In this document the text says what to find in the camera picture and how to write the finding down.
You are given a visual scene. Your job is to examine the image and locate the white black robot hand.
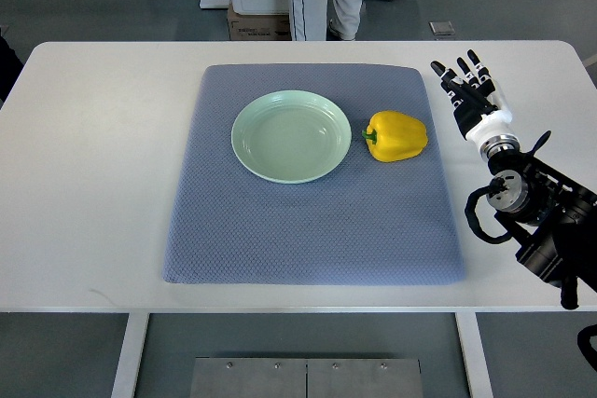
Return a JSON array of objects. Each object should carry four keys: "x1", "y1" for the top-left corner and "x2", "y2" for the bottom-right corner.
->
[{"x1": 430, "y1": 49, "x2": 520, "y2": 160}]

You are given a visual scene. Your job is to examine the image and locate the yellow bell pepper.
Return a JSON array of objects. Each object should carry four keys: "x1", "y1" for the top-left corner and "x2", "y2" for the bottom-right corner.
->
[{"x1": 362, "y1": 110, "x2": 428, "y2": 162}]

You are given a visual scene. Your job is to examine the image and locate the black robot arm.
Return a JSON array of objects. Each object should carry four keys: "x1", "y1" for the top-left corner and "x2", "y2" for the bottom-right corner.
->
[{"x1": 488, "y1": 130, "x2": 596, "y2": 309}]

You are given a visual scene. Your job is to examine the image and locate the grey floor outlet plate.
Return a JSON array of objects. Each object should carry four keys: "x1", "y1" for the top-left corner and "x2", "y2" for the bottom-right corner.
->
[{"x1": 429, "y1": 21, "x2": 455, "y2": 36}]

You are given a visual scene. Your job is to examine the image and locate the light green plate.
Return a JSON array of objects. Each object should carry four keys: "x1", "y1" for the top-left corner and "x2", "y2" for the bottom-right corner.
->
[{"x1": 231, "y1": 90, "x2": 352, "y2": 184}]

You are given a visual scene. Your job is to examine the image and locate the blue-grey textured mat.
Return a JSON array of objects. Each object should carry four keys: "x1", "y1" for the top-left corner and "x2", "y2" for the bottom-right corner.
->
[{"x1": 162, "y1": 63, "x2": 465, "y2": 286}]

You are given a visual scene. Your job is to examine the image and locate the brown cardboard box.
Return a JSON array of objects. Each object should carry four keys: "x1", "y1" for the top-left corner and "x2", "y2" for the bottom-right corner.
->
[{"x1": 227, "y1": 4, "x2": 292, "y2": 41}]

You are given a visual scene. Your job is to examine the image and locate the right white table leg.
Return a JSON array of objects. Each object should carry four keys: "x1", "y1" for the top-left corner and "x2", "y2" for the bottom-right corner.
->
[{"x1": 455, "y1": 311, "x2": 493, "y2": 398}]

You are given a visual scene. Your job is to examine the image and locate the white table leg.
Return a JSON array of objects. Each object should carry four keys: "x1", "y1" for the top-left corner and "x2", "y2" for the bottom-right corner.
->
[
  {"x1": 455, "y1": 311, "x2": 493, "y2": 398},
  {"x1": 111, "y1": 312, "x2": 149, "y2": 398}
]

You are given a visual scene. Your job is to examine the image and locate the left white table leg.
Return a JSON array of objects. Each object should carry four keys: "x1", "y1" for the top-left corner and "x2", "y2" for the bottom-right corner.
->
[{"x1": 111, "y1": 312, "x2": 149, "y2": 398}]

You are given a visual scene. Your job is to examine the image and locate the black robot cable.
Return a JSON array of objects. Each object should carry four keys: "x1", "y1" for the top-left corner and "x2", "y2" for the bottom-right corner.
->
[{"x1": 465, "y1": 185, "x2": 514, "y2": 244}]

